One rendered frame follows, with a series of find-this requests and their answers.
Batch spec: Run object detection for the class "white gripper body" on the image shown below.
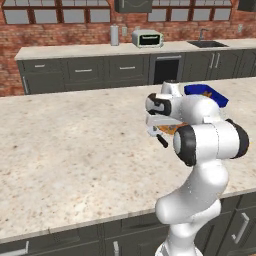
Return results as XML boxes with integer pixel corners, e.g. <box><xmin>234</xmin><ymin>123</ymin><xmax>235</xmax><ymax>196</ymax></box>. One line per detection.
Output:
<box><xmin>145</xmin><ymin>113</ymin><xmax>175</xmax><ymax>138</ymax></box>

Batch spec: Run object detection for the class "orange pizza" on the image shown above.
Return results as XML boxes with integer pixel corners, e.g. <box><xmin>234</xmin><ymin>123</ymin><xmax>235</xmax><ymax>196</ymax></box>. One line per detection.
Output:
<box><xmin>158</xmin><ymin>122</ymin><xmax>188</xmax><ymax>136</ymax></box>

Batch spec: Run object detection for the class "dark grey drawer front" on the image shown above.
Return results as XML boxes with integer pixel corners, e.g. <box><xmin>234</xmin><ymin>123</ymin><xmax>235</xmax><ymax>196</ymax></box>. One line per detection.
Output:
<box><xmin>101</xmin><ymin>211</ymin><xmax>172</xmax><ymax>256</ymax></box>
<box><xmin>0</xmin><ymin>225</ymin><xmax>102</xmax><ymax>256</ymax></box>

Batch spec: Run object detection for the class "blue plate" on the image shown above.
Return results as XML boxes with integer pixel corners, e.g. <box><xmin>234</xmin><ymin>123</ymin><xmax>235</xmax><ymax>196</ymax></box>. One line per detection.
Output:
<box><xmin>183</xmin><ymin>83</ymin><xmax>230</xmax><ymax>109</ymax></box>

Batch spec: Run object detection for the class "white toaster oven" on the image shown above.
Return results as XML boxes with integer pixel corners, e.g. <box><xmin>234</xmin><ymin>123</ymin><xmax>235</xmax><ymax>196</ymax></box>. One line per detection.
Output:
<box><xmin>131</xmin><ymin>28</ymin><xmax>165</xmax><ymax>49</ymax></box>

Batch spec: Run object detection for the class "dark grey cupboard run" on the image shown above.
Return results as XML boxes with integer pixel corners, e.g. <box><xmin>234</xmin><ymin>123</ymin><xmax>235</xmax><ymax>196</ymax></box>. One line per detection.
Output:
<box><xmin>16</xmin><ymin>48</ymin><xmax>256</xmax><ymax>96</ymax></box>

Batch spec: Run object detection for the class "dark sink basin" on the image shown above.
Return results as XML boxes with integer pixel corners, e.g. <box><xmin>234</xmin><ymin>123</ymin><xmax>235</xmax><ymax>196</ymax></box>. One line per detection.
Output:
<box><xmin>186</xmin><ymin>39</ymin><xmax>230</xmax><ymax>49</ymax></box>

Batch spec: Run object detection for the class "white paper towel roll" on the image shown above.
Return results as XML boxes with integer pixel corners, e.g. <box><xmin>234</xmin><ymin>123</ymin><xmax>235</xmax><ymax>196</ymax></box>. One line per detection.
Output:
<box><xmin>109</xmin><ymin>23</ymin><xmax>121</xmax><ymax>47</ymax></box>

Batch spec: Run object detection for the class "grey tap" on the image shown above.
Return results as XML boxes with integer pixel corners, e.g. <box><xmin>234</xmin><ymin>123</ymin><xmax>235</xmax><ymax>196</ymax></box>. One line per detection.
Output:
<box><xmin>198</xmin><ymin>27</ymin><xmax>210</xmax><ymax>42</ymax></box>

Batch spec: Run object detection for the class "wood framed window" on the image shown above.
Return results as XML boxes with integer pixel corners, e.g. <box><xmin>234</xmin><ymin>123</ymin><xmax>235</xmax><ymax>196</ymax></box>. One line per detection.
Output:
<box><xmin>147</xmin><ymin>0</ymin><xmax>234</xmax><ymax>23</ymax></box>
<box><xmin>1</xmin><ymin>0</ymin><xmax>112</xmax><ymax>25</ymax></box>

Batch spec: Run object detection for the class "dark range hood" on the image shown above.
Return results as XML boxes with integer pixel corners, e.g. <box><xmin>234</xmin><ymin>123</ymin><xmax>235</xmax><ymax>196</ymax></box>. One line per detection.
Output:
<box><xmin>114</xmin><ymin>0</ymin><xmax>154</xmax><ymax>14</ymax></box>

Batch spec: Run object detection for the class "dark grey cupboard door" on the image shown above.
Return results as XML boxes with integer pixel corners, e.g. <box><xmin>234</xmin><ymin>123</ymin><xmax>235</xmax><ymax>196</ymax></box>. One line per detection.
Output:
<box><xmin>213</xmin><ymin>192</ymin><xmax>256</xmax><ymax>256</ymax></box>

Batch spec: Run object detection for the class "silver drawer handle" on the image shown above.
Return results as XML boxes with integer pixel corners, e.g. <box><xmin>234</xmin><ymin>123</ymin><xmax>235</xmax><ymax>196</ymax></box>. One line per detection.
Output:
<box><xmin>112</xmin><ymin>240</ymin><xmax>121</xmax><ymax>256</ymax></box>
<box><xmin>0</xmin><ymin>240</ymin><xmax>31</xmax><ymax>256</ymax></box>

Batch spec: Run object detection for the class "silver door handle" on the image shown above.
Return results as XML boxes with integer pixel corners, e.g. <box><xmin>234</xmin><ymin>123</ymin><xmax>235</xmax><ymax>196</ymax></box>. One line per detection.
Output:
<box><xmin>231</xmin><ymin>212</ymin><xmax>251</xmax><ymax>245</ymax></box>

